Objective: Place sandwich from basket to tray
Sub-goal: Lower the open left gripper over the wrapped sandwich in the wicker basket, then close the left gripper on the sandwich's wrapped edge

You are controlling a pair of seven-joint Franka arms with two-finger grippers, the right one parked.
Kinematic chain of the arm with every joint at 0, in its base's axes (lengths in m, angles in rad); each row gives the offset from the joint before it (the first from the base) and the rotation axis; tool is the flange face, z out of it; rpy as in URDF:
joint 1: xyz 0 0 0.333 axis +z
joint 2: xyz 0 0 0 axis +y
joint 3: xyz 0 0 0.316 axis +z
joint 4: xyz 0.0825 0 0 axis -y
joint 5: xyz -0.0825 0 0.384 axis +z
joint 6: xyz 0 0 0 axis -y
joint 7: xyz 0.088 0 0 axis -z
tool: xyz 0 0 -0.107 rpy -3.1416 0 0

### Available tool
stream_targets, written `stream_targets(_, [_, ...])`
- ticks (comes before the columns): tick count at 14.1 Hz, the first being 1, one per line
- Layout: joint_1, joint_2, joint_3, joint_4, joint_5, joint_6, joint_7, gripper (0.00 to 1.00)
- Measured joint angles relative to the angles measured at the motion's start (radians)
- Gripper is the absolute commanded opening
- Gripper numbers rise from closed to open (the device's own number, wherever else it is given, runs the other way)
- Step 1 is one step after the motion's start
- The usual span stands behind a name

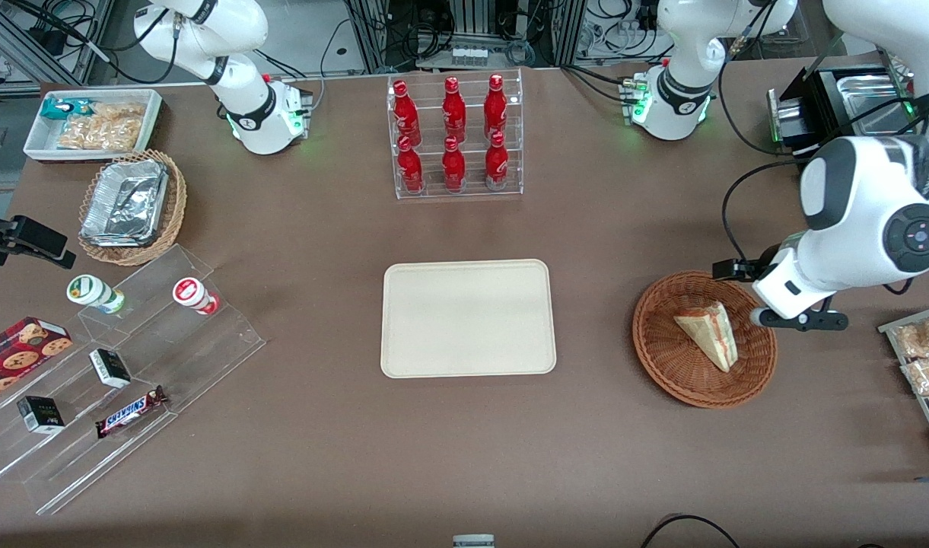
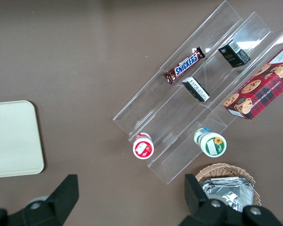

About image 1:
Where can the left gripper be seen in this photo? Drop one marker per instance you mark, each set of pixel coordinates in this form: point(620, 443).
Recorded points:
point(763, 264)

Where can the triangle sandwich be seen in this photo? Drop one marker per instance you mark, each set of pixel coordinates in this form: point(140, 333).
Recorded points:
point(711, 331)

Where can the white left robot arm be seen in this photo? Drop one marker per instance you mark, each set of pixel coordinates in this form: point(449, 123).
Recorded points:
point(860, 205)

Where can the grey tray of snack bags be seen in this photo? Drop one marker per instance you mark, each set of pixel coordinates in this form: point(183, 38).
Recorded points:
point(890, 327)

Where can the round brown wicker basket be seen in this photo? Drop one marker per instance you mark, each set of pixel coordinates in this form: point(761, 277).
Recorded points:
point(677, 365)

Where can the beige plastic tray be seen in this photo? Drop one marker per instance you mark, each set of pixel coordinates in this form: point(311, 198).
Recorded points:
point(468, 320)

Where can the oval light wicker basket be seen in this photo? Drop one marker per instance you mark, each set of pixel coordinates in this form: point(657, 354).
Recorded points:
point(171, 217)

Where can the clear bag of fried snacks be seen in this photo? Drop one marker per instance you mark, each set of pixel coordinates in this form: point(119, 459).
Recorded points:
point(924, 337)
point(928, 377)

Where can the black food warmer cabinet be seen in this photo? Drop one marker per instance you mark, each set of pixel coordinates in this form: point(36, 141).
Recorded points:
point(818, 103)

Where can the steel warmer pan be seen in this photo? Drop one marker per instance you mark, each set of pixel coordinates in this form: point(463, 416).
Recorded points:
point(871, 93)

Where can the red cola bottle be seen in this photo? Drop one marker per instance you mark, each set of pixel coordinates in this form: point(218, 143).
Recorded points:
point(454, 110)
point(405, 114)
point(497, 163)
point(410, 169)
point(495, 108)
point(453, 167)

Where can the white connector strip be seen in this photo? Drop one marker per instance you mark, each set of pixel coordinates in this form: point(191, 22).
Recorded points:
point(469, 55)

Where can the small grey device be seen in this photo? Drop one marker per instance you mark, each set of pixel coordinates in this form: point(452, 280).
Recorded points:
point(473, 541)

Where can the clear acrylic bottle rack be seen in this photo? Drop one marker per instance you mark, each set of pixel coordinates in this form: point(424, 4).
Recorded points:
point(434, 76)

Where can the clear acrylic stepped display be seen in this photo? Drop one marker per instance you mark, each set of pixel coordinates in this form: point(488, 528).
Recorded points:
point(198, 350)

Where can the red lid yogurt cup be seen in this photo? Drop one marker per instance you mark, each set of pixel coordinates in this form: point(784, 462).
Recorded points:
point(192, 294)

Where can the aluminium foil container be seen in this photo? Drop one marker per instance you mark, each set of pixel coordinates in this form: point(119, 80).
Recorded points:
point(125, 204)

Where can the Snickers chocolate bar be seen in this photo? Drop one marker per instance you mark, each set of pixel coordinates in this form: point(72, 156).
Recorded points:
point(129, 413)

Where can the small black carton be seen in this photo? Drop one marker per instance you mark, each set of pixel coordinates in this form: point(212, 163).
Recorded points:
point(40, 415)
point(110, 367)

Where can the green lid yogurt cup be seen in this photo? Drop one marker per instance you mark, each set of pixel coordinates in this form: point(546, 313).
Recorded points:
point(91, 291)

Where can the clear bag of crackers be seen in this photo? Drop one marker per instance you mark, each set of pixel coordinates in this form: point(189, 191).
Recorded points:
point(103, 128)

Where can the teal snack packet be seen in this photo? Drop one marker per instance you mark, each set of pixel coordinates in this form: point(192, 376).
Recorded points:
point(61, 109)

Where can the white rectangular snack bin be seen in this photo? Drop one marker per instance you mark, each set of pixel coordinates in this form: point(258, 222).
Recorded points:
point(42, 141)

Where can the red cookie box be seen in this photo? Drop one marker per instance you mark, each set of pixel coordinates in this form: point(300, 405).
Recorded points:
point(19, 354)

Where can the aluminium frame rack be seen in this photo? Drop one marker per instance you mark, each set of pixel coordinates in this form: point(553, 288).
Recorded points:
point(472, 19)
point(23, 46)

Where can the black clamp mount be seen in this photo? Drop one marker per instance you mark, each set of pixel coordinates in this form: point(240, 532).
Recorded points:
point(30, 237)

